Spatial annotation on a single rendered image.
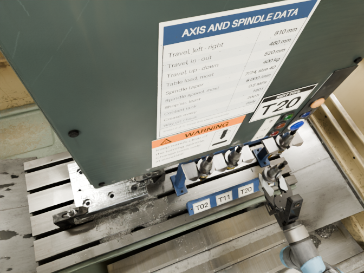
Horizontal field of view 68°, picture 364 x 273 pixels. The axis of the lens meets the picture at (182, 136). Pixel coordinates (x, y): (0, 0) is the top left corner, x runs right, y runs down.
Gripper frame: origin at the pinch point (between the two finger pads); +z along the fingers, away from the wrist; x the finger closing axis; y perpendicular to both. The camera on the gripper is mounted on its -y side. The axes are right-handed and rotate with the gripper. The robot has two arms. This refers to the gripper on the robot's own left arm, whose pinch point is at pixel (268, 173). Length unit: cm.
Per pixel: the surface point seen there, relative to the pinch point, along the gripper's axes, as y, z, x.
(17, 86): 44, 101, -93
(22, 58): -76, 0, -56
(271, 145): -1.9, 9.0, 5.5
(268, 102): -59, 0, -27
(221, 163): -1.7, 8.6, -15.9
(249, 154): -1.8, 8.4, -4.5
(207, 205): 26.4, 0.2, -19.0
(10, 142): 65, 78, -107
